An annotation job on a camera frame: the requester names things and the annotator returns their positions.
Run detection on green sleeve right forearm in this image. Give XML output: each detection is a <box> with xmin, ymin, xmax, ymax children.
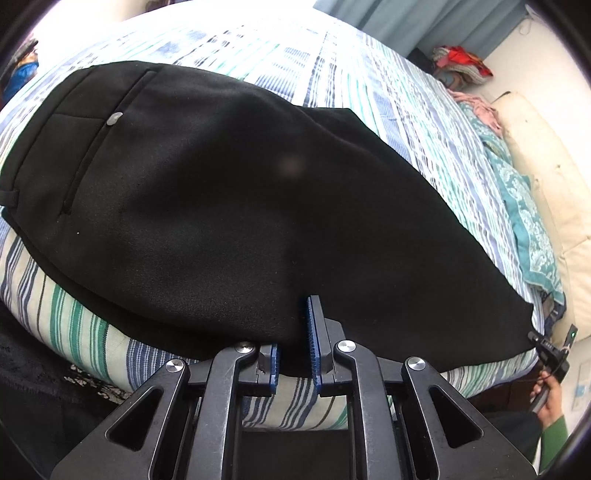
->
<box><xmin>540</xmin><ymin>416</ymin><xmax>568</xmax><ymax>471</ymax></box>

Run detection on cream padded headboard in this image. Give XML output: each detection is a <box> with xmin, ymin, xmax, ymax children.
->
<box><xmin>493</xmin><ymin>93</ymin><xmax>590</xmax><ymax>340</ymax></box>

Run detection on black trousers on person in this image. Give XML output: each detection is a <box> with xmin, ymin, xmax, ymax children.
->
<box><xmin>1</xmin><ymin>306</ymin><xmax>129</xmax><ymax>479</ymax></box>

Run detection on striped bed sheet mattress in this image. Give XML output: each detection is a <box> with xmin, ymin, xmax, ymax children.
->
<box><xmin>0</xmin><ymin>0</ymin><xmax>567</xmax><ymax>431</ymax></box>

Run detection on red clothes pile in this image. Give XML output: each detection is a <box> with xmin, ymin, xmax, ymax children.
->
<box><xmin>432</xmin><ymin>46</ymin><xmax>494</xmax><ymax>87</ymax></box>

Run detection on black pants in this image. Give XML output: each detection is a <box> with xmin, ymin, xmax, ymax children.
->
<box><xmin>1</xmin><ymin>61</ymin><xmax>533</xmax><ymax>375</ymax></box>

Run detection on teal floral pillow near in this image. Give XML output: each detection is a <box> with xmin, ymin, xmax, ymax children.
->
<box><xmin>481</xmin><ymin>134</ymin><xmax>566</xmax><ymax>307</ymax></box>

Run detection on pink cloth on pillow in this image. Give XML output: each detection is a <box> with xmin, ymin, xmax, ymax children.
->
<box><xmin>448</xmin><ymin>90</ymin><xmax>504</xmax><ymax>138</ymax></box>

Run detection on person right hand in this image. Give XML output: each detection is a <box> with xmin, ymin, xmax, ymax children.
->
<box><xmin>530</xmin><ymin>371</ymin><xmax>563</xmax><ymax>430</ymax></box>

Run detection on blue curtain right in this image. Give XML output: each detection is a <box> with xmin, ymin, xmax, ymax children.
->
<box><xmin>315</xmin><ymin>0</ymin><xmax>527</xmax><ymax>59</ymax></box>

